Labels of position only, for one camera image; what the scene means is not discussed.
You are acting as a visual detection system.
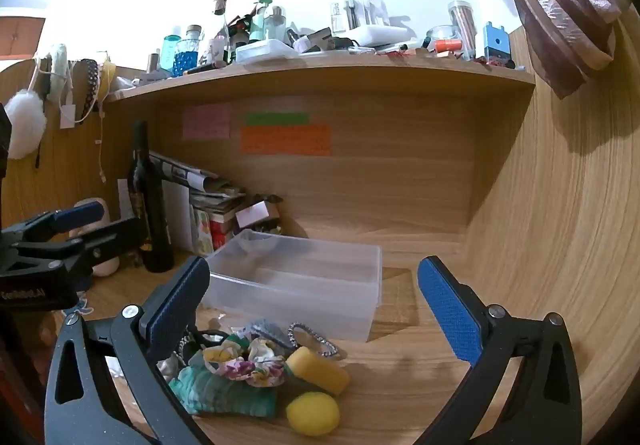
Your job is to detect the black looped accessory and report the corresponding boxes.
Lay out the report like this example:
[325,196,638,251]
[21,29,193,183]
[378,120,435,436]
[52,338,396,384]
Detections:
[187,329,231,351]

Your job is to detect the wooden shelf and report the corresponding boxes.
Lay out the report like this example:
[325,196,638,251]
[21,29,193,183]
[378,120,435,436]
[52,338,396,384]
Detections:
[107,50,537,102]

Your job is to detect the stack of folded magazines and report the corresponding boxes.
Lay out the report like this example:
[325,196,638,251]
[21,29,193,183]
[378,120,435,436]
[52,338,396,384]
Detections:
[149,150,246,208]

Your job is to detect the blue liquid bottle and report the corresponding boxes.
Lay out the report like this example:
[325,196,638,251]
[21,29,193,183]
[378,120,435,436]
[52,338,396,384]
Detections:
[161,25,183,72]

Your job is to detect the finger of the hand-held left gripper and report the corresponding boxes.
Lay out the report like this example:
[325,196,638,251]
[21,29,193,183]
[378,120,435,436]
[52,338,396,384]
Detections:
[0,216,151,278]
[0,202,106,253]

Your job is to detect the small cardboard box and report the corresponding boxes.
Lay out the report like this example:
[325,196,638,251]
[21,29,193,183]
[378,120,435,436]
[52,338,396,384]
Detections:
[235,195,283,232]

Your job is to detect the clear bottle with blue beads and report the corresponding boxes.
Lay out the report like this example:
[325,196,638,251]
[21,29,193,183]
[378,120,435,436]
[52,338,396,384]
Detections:
[172,25,203,77]

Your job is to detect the pink sticky note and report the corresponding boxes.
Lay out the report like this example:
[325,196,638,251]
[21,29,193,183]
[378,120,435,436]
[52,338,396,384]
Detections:
[181,105,232,141]

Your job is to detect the yellow round sponge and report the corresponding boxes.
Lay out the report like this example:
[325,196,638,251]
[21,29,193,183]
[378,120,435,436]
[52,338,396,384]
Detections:
[286,392,341,437]

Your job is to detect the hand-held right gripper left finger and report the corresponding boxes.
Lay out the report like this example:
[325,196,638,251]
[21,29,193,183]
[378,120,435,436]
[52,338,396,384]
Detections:
[44,255,213,445]

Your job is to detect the yellow hanging cloth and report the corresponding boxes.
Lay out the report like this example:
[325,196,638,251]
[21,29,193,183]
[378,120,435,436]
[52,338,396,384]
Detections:
[100,62,118,98]

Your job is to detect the blue box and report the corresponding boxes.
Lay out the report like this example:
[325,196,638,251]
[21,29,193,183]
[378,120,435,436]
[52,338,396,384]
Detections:
[482,21,511,63]

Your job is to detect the white fluffy headband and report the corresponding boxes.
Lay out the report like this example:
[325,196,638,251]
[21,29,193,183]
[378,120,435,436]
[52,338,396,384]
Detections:
[47,44,71,101]

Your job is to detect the black studded headband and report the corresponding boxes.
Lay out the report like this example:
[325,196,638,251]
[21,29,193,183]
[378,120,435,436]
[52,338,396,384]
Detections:
[75,59,100,123]

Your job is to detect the green pump bottle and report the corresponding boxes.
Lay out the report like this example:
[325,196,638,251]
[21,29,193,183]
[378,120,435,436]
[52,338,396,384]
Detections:
[248,0,275,43]

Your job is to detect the clear acrylic brush organizer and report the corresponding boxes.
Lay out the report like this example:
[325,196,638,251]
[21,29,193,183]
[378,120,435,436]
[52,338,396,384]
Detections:
[330,0,391,36]

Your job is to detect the clear plastic box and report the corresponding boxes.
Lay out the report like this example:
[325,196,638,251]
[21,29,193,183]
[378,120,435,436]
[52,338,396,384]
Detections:
[205,228,383,342]

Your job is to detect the pink mug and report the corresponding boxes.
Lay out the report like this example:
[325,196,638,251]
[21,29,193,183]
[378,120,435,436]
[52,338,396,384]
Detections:
[72,198,121,278]

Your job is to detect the colourful upright books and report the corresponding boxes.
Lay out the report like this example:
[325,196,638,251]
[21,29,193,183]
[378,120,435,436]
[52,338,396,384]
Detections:
[190,202,242,257]

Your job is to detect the white fluffy pom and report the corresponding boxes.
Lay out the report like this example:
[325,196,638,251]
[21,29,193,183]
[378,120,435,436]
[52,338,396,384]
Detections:
[4,92,47,160]

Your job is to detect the dark wine bottle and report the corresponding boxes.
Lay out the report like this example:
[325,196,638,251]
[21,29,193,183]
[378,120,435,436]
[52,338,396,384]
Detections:
[131,120,176,273]

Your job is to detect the clear bottle with silver cap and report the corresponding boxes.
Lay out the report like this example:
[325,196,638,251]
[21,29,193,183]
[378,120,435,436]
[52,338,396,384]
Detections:
[262,6,287,43]

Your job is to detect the green sticky note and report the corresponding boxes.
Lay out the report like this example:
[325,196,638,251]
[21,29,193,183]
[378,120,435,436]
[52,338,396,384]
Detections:
[244,112,310,126]

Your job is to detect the floral scrunchie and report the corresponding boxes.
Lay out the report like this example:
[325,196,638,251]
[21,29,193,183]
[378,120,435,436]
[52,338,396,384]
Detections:
[201,336,288,386]

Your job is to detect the brown sheer hanging cloth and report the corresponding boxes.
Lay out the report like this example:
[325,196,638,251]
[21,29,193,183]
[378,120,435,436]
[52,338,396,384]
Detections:
[510,0,623,100]

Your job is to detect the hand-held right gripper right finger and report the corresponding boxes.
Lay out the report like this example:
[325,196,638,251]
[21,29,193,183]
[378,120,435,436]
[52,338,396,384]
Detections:
[416,255,583,445]

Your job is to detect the grey patterned packet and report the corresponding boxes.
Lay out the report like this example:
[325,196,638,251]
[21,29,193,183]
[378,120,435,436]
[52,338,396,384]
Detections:
[248,318,292,351]

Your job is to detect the round glass jar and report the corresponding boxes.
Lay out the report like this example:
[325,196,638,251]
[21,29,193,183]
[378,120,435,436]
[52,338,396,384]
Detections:
[426,25,462,51]

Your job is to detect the white foam tray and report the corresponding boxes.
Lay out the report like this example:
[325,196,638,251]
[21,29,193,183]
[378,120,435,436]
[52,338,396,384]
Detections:
[352,24,418,47]

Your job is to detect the yellow rectangular sponge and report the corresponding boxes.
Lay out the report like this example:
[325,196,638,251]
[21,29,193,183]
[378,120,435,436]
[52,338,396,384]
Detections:
[286,346,351,396]

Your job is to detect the green knit cloth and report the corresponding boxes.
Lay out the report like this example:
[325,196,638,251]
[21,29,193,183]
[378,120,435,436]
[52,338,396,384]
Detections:
[169,355,278,419]

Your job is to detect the tall clear canister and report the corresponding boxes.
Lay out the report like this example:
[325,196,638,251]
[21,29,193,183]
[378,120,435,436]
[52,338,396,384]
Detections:
[447,0,478,61]

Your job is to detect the white lidded plastic container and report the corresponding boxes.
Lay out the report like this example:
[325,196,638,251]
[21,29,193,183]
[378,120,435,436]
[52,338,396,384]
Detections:
[235,38,299,64]

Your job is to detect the orange sticky note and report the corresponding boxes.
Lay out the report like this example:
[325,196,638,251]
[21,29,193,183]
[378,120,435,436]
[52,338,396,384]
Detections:
[240,125,332,156]

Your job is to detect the wooden wall cabinet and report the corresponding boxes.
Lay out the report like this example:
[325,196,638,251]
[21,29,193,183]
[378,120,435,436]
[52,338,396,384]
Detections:
[0,15,46,60]

